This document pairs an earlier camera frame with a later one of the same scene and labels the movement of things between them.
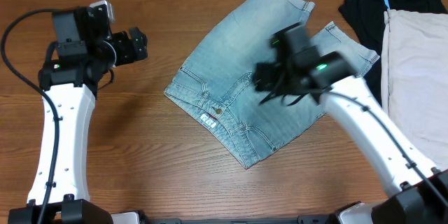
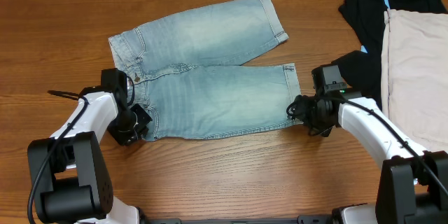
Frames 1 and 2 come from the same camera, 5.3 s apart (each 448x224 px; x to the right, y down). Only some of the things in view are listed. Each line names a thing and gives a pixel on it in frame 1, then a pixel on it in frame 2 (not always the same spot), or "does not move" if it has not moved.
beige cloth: [414, 78] does not move
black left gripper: [136, 44] → [136, 126]
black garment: [365, 9] does not move
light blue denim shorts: [215, 84] → [187, 71]
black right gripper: [268, 80] → [301, 111]
